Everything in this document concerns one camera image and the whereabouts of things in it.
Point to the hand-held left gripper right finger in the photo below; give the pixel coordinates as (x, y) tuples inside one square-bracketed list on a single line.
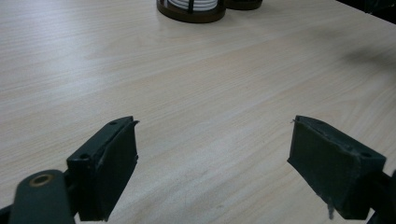
[(336, 168)]

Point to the dark brown cup holder rack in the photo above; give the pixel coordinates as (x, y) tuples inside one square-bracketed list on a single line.
[(190, 17)]

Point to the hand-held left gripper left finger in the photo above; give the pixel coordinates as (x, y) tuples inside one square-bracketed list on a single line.
[(106, 168)]

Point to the stack of white paper cups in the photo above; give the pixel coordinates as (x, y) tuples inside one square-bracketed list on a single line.
[(199, 4)]

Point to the dark round holder base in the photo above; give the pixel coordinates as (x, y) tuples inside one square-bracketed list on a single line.
[(244, 5)]

